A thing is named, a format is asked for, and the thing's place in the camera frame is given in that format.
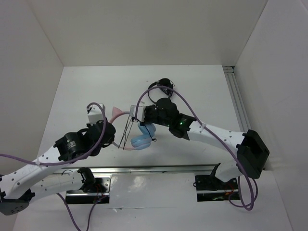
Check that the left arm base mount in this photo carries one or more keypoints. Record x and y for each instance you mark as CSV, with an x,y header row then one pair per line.
x,y
99,193

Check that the pink blue cat-ear headphones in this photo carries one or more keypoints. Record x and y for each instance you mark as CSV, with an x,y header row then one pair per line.
x,y
140,142

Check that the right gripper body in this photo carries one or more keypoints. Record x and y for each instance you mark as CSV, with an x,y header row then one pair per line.
x,y
153,116

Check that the aluminium rail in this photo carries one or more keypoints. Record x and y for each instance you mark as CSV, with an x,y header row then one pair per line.
x,y
237,99
153,169

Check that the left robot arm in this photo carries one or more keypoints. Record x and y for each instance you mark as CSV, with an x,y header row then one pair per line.
x,y
33,181

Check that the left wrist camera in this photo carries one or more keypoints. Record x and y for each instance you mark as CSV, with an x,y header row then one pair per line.
x,y
94,114

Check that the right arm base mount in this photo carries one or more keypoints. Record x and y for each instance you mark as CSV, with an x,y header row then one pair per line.
x,y
210,189

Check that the right side aluminium rail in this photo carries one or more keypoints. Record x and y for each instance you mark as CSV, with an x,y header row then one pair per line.
x,y
237,99

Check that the front aluminium rail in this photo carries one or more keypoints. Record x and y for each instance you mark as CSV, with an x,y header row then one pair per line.
x,y
153,169

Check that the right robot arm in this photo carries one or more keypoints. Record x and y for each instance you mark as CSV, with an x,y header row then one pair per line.
x,y
249,151

